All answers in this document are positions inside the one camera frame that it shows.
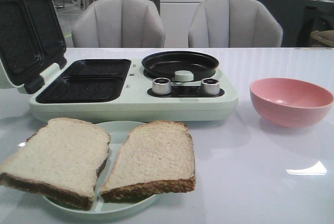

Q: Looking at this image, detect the bread slice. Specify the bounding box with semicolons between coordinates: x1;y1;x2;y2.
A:
100;121;196;202
1;117;110;210

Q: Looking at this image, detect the pink plastic bowl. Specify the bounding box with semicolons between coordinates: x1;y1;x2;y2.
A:
249;78;333;128

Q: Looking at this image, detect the breakfast maker hinged lid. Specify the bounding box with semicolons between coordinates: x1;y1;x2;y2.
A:
1;0;67;94

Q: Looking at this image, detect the mint green breakfast maker base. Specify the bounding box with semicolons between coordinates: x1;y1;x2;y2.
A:
29;59;238;123

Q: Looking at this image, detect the left silver control knob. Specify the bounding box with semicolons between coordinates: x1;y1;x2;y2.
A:
152;77;172;95

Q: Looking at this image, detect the silver control knob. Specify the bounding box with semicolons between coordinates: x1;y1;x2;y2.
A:
152;77;172;95
200;78;220;96

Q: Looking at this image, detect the black round frying pan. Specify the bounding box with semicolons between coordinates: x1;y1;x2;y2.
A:
141;51;219;81

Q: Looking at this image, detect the right silver control knob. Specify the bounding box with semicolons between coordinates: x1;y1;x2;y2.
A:
200;78;220;96

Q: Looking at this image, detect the mint green round plate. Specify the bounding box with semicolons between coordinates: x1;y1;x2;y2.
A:
44;121;159;221

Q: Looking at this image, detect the left grey upholstered chair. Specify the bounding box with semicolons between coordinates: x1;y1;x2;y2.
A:
71;0;165;48

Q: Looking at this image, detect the grey upholstered chair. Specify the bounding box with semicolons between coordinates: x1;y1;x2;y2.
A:
71;0;165;48
188;0;283;48

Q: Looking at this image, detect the right grey upholstered chair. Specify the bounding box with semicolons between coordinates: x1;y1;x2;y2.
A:
188;0;283;48

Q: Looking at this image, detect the white cabinet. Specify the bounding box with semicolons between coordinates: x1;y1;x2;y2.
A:
160;0;205;48

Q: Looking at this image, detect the dark washing machine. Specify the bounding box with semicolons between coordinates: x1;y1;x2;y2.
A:
296;0;333;47

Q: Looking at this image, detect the beige cushion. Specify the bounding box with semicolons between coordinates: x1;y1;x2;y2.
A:
310;30;334;48

